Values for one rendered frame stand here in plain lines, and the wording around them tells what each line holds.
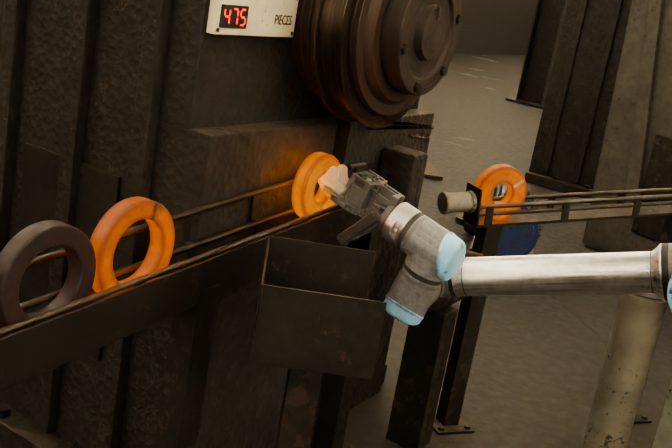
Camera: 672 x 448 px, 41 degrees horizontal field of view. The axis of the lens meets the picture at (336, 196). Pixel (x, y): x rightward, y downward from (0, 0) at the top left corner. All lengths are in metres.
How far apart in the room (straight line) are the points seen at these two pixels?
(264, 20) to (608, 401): 1.43
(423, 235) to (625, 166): 2.97
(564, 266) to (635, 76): 2.86
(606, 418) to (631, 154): 2.25
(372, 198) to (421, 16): 0.40
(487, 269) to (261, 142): 0.55
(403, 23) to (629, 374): 1.20
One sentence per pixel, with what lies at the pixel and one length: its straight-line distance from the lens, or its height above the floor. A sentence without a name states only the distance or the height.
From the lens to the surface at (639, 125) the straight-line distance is 4.66.
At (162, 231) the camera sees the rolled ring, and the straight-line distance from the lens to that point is 1.60.
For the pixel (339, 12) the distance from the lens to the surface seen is 1.87.
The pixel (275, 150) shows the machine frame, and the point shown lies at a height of 0.82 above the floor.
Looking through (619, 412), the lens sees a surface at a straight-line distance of 2.64.
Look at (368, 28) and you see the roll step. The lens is 1.89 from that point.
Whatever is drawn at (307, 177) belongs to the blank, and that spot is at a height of 0.78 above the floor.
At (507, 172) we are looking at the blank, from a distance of 2.46.
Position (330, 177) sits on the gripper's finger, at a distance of 1.95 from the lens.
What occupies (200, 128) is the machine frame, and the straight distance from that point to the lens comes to 1.80.
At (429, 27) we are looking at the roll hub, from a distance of 1.98.
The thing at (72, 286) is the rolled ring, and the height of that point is 0.66.
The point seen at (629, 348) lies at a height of 0.37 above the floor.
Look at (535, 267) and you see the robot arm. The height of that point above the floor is 0.69.
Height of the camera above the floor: 1.23
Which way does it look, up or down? 14 degrees down
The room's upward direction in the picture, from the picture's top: 10 degrees clockwise
